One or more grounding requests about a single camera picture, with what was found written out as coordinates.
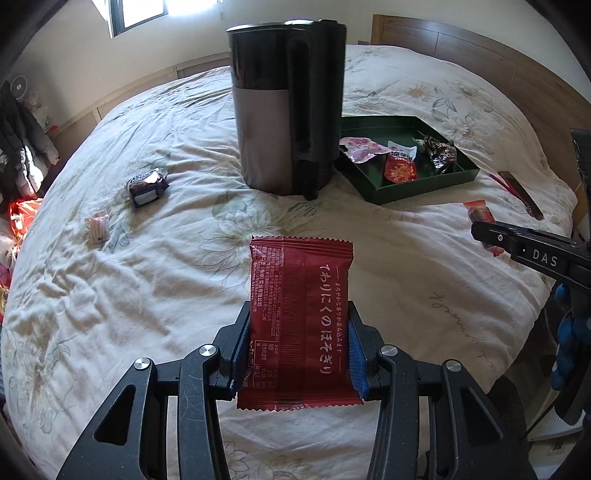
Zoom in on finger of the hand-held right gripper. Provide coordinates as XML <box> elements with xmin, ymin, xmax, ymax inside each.
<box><xmin>470</xmin><ymin>220</ymin><xmax>522</xmax><ymax>257</ymax></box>

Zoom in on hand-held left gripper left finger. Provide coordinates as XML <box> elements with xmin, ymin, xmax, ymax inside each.
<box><xmin>55</xmin><ymin>300</ymin><xmax>253</xmax><ymax>480</ymax></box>

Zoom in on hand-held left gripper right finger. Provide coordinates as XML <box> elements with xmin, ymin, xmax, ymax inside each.
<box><xmin>346</xmin><ymin>300</ymin><xmax>539</xmax><ymax>480</ymax></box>

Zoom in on small red brown snack packet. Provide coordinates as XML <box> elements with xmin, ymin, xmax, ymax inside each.
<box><xmin>464</xmin><ymin>200</ymin><xmax>505</xmax><ymax>258</ymax></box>

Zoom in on dark red snack packet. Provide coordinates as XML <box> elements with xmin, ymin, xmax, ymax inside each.
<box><xmin>236</xmin><ymin>235</ymin><xmax>363</xmax><ymax>411</ymax></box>

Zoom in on green cardboard tray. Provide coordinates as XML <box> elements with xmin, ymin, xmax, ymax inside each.
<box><xmin>339</xmin><ymin>115</ymin><xmax>481</xmax><ymax>206</ymax></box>

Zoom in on person's right hand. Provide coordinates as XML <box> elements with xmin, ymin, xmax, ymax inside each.
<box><xmin>555</xmin><ymin>282</ymin><xmax>584</xmax><ymax>391</ymax></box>

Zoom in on dark red flat case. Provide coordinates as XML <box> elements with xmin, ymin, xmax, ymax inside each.
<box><xmin>489</xmin><ymin>171</ymin><xmax>546</xmax><ymax>219</ymax></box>

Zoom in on dark brown snack packet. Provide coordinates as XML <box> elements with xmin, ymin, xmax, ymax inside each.
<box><xmin>412</xmin><ymin>135</ymin><xmax>459</xmax><ymax>175</ymax></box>

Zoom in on red white pouch snack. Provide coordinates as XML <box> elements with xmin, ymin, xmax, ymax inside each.
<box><xmin>384</xmin><ymin>140</ymin><xmax>419</xmax><ymax>182</ymax></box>

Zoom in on floral white bedspread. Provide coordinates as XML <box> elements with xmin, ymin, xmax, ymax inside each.
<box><xmin>0</xmin><ymin>44</ymin><xmax>578</xmax><ymax>480</ymax></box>

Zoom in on pink cartoon snack packet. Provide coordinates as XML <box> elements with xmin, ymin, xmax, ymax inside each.
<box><xmin>341</xmin><ymin>137</ymin><xmax>389</xmax><ymax>164</ymax></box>

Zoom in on wooden headboard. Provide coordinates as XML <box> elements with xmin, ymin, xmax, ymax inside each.
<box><xmin>372</xmin><ymin>14</ymin><xmax>591</xmax><ymax>185</ymax></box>

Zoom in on pink white candy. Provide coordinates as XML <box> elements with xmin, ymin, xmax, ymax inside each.
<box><xmin>85</xmin><ymin>211</ymin><xmax>110</xmax><ymax>244</ymax></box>

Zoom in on purple snack packet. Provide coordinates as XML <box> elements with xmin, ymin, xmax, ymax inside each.
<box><xmin>126</xmin><ymin>167</ymin><xmax>171</xmax><ymax>208</ymax></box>

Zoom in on black electric kettle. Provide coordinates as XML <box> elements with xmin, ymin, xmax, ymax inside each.
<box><xmin>225</xmin><ymin>20</ymin><xmax>348</xmax><ymax>200</ymax></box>

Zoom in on red plastic bag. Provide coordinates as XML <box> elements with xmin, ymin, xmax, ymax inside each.
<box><xmin>8</xmin><ymin>198</ymin><xmax>43</xmax><ymax>234</ymax></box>

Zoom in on hanging dark clothes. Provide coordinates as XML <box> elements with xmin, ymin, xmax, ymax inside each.
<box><xmin>0</xmin><ymin>80</ymin><xmax>58</xmax><ymax>199</ymax></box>

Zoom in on window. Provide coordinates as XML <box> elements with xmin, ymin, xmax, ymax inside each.
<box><xmin>91</xmin><ymin>0</ymin><xmax>168</xmax><ymax>37</ymax></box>

